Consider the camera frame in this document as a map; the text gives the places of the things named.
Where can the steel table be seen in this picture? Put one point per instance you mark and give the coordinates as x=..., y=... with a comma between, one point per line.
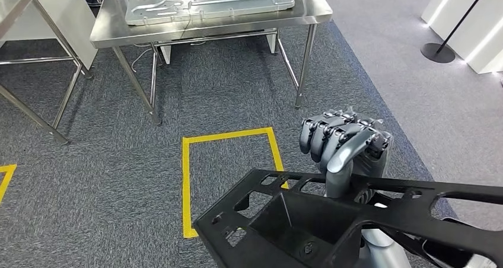
x=15, y=3

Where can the black plastic panel part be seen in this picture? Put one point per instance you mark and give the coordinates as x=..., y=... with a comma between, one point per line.
x=298, y=223

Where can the machined aluminium plate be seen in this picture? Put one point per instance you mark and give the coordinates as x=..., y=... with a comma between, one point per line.
x=204, y=7

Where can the steel workbench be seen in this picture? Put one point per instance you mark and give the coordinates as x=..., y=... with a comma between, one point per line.
x=216, y=28

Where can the white cabinet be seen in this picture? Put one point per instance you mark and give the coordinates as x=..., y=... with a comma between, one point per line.
x=67, y=18

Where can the black stanchion stand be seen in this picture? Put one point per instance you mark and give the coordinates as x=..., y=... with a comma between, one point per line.
x=438, y=53

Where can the white display stand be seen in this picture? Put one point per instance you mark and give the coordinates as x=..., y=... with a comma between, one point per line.
x=471, y=26

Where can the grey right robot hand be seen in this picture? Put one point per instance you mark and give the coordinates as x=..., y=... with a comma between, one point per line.
x=353, y=148

